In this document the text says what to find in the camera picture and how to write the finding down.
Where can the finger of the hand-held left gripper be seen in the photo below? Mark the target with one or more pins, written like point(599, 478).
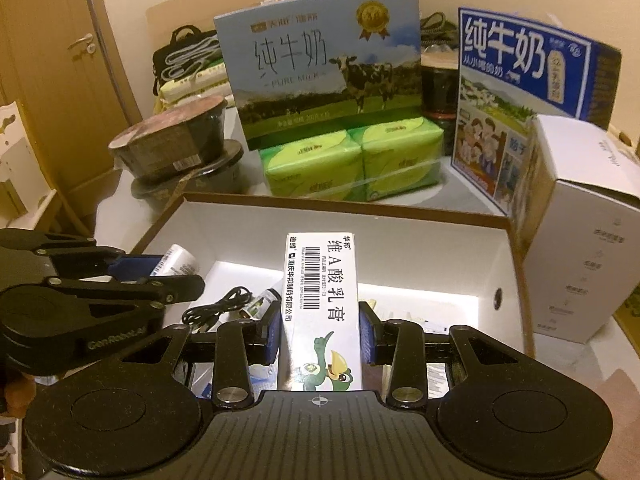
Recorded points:
point(135, 266)
point(150, 287)

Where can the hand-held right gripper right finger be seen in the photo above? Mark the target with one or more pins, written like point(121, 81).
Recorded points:
point(367, 335)

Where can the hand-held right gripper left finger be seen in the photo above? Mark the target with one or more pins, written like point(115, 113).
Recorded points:
point(272, 332)

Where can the small spray bottle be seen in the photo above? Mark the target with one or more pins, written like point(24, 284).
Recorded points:
point(262, 302)

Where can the small white jar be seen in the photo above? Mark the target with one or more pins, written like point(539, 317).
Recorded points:
point(175, 260)

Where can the white box with green print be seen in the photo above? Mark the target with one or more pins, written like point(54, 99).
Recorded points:
point(320, 310)

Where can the brown storage box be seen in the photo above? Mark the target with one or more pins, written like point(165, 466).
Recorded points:
point(400, 250)

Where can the dark instant noodle bowl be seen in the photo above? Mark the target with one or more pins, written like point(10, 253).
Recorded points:
point(165, 140)
point(220, 175)

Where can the wooden door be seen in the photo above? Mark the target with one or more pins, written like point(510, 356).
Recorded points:
point(50, 110)

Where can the black bag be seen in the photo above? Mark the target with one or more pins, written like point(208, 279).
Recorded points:
point(162, 60)

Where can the tall white carton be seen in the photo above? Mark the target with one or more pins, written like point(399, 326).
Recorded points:
point(575, 250)

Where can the dark jar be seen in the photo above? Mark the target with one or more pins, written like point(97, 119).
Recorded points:
point(440, 90)

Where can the wooden headboard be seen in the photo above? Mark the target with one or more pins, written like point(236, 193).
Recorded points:
point(175, 10)

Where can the green cow milk box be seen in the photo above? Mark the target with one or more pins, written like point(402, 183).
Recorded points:
point(310, 70)

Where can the blue milk carton box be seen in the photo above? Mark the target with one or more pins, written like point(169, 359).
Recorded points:
point(520, 60)

